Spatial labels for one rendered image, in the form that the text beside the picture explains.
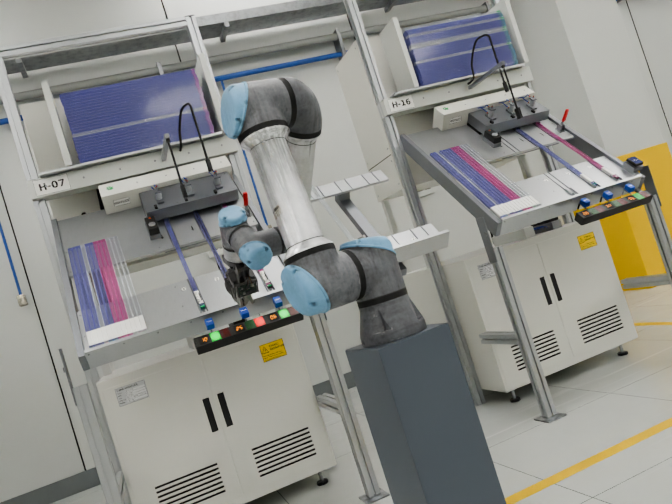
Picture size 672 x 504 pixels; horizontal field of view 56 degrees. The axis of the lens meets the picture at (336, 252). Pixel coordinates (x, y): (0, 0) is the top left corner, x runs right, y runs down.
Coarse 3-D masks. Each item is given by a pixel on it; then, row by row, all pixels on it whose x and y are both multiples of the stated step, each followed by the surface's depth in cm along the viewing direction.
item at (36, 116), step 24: (24, 120) 246; (48, 120) 249; (48, 144) 248; (72, 144) 251; (48, 168) 247; (96, 192) 251; (72, 216) 247; (216, 240) 262; (144, 264) 262; (264, 312) 265
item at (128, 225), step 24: (96, 216) 235; (120, 216) 234; (144, 216) 234; (192, 216) 234; (216, 216) 234; (72, 240) 224; (96, 240) 224; (120, 240) 224; (144, 240) 224; (168, 240) 224; (192, 240) 224
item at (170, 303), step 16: (256, 272) 211; (272, 272) 211; (160, 288) 205; (176, 288) 205; (208, 288) 205; (224, 288) 205; (272, 288) 205; (144, 304) 200; (160, 304) 200; (176, 304) 200; (192, 304) 200; (208, 304) 199; (224, 304) 199; (80, 320) 195; (144, 320) 194; (160, 320) 194; (176, 320) 194
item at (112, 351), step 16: (256, 304) 200; (272, 304) 203; (192, 320) 192; (224, 320) 198; (128, 336) 187; (144, 336) 188; (160, 336) 191; (176, 336) 193; (96, 352) 184; (112, 352) 186; (128, 352) 189
